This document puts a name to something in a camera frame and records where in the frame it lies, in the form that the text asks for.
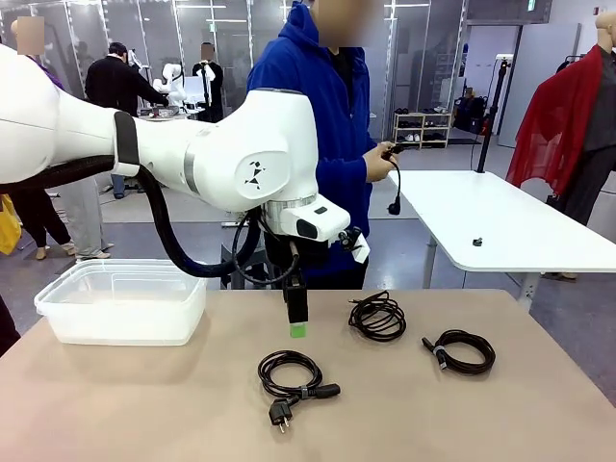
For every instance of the blue-sleeved right forearm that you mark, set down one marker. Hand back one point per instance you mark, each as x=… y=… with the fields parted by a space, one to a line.
x=344 y=171

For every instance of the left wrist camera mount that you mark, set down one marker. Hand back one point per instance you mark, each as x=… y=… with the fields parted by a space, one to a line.
x=358 y=248

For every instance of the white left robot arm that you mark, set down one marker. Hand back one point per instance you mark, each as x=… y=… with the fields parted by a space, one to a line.
x=144 y=144

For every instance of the person in blue hoodie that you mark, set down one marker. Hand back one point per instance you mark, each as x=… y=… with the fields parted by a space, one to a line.
x=298 y=72

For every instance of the person in black outfit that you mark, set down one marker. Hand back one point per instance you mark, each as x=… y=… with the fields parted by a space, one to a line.
x=33 y=216

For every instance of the black bulky object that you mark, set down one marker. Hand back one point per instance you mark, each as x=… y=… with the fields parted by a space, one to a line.
x=6 y=327

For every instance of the person in black jacket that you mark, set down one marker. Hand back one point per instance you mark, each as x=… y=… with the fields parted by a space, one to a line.
x=115 y=82

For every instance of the person's right hand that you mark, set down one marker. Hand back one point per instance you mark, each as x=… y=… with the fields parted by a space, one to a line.
x=380 y=163

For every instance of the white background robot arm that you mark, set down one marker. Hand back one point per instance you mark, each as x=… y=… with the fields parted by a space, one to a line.
x=169 y=77

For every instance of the black bags pile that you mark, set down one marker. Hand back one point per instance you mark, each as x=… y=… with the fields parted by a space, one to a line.
x=469 y=115

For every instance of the clear plastic storage container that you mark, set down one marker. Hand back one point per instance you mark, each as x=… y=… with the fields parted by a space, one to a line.
x=120 y=327

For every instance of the yellow bag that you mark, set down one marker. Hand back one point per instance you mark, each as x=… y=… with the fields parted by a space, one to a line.
x=8 y=226

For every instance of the wooden shoe rack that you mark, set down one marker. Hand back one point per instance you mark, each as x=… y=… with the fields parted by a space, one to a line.
x=423 y=126

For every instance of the large white table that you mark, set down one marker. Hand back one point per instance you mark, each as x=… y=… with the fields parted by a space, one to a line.
x=505 y=212

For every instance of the grey plastic stool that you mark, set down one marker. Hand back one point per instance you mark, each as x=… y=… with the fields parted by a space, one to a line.
x=226 y=255

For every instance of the slim person in black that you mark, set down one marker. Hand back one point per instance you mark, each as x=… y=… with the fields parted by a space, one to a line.
x=212 y=82

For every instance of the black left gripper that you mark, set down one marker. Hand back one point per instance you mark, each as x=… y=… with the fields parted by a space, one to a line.
x=298 y=250

